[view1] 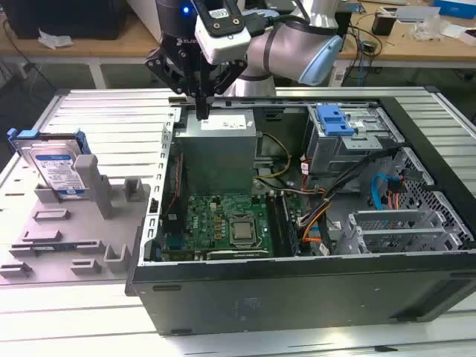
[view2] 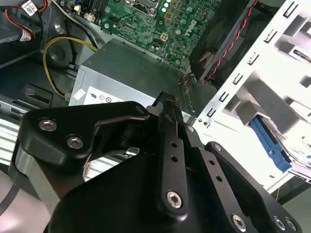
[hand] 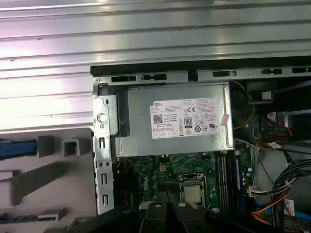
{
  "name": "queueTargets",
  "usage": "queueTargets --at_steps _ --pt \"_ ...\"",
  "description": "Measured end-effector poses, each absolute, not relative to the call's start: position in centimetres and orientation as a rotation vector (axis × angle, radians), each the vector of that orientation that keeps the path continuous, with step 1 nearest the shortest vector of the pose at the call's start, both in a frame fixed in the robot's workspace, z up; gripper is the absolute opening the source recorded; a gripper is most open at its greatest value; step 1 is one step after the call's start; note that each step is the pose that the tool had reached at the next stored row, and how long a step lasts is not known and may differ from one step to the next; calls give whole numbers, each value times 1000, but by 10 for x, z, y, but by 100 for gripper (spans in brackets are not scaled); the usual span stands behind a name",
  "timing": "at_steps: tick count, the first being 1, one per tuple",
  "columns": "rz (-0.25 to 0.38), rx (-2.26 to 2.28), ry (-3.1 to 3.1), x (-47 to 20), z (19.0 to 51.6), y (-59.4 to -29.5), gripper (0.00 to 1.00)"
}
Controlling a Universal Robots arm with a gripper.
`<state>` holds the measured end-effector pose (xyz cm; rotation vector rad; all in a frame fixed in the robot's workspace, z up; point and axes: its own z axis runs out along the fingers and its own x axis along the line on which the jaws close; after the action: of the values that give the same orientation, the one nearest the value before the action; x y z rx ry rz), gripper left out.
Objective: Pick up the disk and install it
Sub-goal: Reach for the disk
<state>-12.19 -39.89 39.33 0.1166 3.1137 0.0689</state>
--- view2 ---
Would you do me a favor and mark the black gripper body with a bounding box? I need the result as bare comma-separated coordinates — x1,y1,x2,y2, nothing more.
48,117,233,233

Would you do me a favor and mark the hard disk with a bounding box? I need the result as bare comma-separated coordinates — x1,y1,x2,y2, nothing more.
249,115,311,174

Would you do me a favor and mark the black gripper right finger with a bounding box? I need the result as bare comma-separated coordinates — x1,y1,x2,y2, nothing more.
184,123,302,233

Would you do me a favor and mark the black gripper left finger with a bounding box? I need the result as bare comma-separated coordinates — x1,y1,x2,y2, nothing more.
20,91,190,220

